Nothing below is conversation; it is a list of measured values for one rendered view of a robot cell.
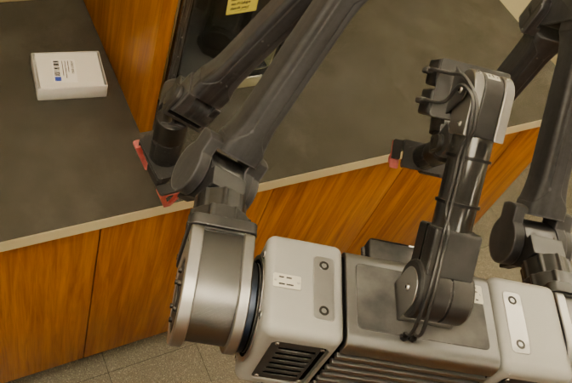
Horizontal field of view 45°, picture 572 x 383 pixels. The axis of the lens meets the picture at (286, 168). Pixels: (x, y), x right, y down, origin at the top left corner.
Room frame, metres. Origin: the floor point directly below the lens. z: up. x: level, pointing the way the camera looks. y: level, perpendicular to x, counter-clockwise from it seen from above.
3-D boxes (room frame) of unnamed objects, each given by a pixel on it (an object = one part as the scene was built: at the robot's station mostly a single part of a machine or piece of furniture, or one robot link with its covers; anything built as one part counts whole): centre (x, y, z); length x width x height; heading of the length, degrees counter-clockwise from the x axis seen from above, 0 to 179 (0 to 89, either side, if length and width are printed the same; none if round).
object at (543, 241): (0.74, -0.40, 1.43); 0.10 x 0.05 x 0.09; 17
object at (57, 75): (1.07, 0.57, 0.96); 0.16 x 0.12 x 0.04; 129
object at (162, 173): (0.79, 0.22, 1.21); 0.10 x 0.07 x 0.07; 48
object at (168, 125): (0.80, 0.22, 1.27); 0.07 x 0.06 x 0.07; 18
